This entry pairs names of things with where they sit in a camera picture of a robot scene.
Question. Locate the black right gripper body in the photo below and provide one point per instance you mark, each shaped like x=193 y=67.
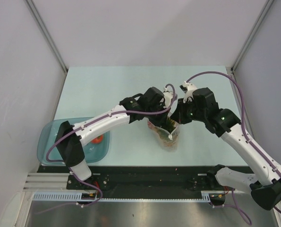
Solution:
x=187 y=111

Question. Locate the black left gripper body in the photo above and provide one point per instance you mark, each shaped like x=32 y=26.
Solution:
x=156 y=119

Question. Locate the clear dotted zip top bag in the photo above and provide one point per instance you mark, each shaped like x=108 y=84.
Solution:
x=160 y=136

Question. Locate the fake peach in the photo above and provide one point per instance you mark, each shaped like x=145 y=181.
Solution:
x=97 y=140

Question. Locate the fake pineapple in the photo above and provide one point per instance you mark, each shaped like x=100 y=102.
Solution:
x=171 y=129

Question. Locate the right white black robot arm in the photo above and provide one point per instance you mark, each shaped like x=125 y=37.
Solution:
x=264 y=184

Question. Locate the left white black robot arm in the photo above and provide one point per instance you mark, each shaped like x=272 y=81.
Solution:
x=71 y=138

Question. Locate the teal plastic container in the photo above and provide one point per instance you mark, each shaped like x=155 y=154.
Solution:
x=94 y=152

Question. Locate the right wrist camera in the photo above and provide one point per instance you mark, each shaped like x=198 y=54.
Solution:
x=188 y=89

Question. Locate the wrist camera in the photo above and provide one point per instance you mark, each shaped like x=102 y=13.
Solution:
x=170 y=95
x=188 y=89

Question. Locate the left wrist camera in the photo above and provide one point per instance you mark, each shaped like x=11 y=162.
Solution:
x=170 y=95

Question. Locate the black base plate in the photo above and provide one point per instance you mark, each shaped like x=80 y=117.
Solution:
x=152 y=183

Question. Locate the right aluminium frame post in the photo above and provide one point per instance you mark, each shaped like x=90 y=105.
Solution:
x=253 y=32

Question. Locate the aluminium frame post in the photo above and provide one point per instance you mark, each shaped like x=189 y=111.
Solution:
x=46 y=34
x=253 y=32

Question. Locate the left aluminium frame post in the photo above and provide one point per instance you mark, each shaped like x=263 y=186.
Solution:
x=46 y=34

